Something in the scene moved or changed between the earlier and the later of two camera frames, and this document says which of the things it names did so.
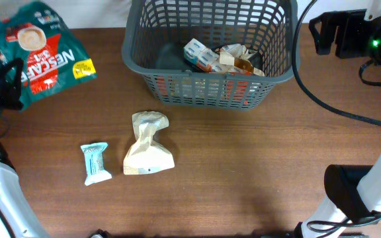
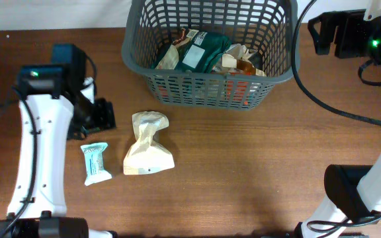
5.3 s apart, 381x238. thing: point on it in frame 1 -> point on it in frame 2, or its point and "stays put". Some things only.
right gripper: x=349 y=25 stays put
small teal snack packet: x=96 y=171 stays put
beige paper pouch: x=145 y=155 stays put
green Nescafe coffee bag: x=54 y=59 -> x=197 y=49
